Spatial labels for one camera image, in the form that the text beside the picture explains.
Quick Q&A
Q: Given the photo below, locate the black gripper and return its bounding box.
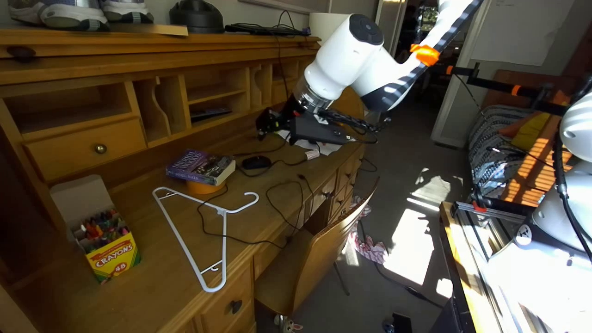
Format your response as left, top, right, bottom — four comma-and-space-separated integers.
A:
256, 97, 362, 149

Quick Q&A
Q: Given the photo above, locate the purple paperback book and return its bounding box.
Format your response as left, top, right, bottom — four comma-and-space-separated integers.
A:
166, 149, 240, 188

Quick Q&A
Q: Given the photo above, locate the black computer mouse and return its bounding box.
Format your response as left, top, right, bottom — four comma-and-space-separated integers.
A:
240, 154, 275, 173

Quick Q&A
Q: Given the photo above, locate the white lamp shade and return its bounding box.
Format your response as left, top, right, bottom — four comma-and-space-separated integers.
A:
308, 12, 341, 47

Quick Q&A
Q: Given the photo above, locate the wooden desk chair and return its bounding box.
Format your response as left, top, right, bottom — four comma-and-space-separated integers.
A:
256, 184, 382, 319

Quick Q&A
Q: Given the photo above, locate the pink patterned cloth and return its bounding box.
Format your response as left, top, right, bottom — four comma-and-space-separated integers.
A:
352, 236, 389, 267

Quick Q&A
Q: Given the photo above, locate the grey sneaker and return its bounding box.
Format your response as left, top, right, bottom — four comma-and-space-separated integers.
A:
101, 0, 156, 27
8, 0, 110, 32

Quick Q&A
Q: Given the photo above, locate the wooden roll-top desk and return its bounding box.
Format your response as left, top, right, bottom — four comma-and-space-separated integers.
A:
0, 27, 382, 333

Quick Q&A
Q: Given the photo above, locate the wooden desk front drawer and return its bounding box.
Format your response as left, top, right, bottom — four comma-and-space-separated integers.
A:
195, 264, 258, 333

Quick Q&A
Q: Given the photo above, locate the small wooden cubby drawer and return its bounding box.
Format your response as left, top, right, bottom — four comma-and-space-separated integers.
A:
25, 117, 149, 184

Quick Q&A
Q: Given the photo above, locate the black bar with orange clamps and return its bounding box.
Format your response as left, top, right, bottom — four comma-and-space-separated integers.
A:
445, 60, 580, 121

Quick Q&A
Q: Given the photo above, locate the open crayon box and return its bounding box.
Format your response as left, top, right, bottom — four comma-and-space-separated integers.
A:
49, 175, 143, 286

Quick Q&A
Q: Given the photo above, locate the striped futon sofa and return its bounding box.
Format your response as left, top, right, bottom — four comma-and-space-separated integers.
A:
467, 69, 592, 216

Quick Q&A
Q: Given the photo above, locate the black box on floor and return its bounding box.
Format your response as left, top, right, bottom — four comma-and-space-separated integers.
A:
382, 312, 417, 333

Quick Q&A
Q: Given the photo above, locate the yellow pillow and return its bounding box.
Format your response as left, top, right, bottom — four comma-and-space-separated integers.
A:
510, 112, 552, 154

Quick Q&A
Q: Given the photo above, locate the white board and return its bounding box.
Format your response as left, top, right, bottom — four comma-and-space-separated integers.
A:
473, 0, 561, 69

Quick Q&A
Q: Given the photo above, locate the dark roll-top knob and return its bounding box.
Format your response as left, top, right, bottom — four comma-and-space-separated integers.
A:
6, 43, 42, 64

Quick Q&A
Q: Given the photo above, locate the robot mounting table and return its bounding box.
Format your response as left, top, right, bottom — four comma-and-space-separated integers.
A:
439, 201, 592, 333

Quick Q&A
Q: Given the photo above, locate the black USB cable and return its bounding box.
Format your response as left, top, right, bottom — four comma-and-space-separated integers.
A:
195, 175, 315, 251

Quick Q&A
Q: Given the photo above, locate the orange cable clip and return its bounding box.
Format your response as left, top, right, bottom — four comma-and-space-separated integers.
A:
410, 43, 445, 69

